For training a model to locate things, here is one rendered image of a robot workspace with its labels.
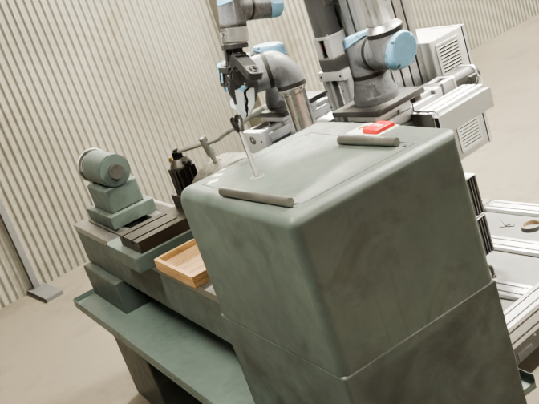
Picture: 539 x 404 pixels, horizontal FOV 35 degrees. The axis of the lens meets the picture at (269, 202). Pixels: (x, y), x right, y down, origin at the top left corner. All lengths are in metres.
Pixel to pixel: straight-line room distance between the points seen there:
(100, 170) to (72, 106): 2.55
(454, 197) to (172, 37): 4.53
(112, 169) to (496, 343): 1.81
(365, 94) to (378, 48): 0.19
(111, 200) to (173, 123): 2.89
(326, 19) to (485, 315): 1.28
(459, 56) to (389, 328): 1.53
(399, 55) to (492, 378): 1.01
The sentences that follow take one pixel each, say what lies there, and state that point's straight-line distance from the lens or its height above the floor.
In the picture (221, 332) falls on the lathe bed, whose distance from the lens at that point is 2.63.
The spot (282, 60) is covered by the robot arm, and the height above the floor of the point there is 1.39.
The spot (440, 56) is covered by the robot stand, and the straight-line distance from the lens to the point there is 3.16.
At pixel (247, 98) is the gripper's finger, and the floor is 1.38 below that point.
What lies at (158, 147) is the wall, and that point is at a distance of 6.23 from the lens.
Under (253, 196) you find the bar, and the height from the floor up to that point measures 1.27.
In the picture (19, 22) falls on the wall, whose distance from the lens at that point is 5.85.
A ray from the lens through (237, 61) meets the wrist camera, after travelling 2.31.
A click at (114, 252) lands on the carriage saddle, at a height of 0.90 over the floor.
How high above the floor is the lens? 1.85
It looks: 18 degrees down
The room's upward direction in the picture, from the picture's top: 19 degrees counter-clockwise
